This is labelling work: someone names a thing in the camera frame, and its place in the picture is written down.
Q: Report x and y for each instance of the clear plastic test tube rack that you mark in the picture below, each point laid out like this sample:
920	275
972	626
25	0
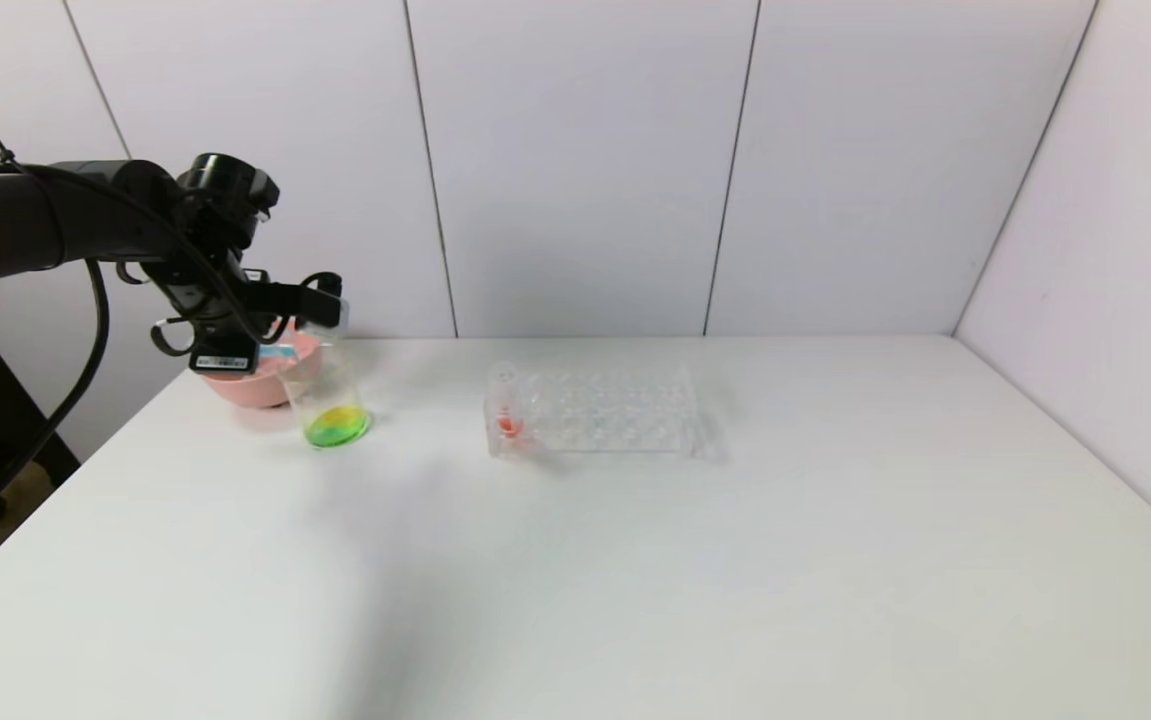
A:
595	415

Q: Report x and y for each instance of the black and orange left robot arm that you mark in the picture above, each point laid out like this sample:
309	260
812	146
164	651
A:
35	220

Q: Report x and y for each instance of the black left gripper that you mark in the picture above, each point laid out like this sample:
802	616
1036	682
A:
224	358

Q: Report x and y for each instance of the pink bowl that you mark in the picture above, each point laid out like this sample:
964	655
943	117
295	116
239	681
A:
245	390

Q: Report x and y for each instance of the clear glass beaker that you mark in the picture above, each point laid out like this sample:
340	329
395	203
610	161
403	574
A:
335	425

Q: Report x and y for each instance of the test tube with red pigment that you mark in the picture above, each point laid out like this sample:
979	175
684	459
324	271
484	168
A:
509	424

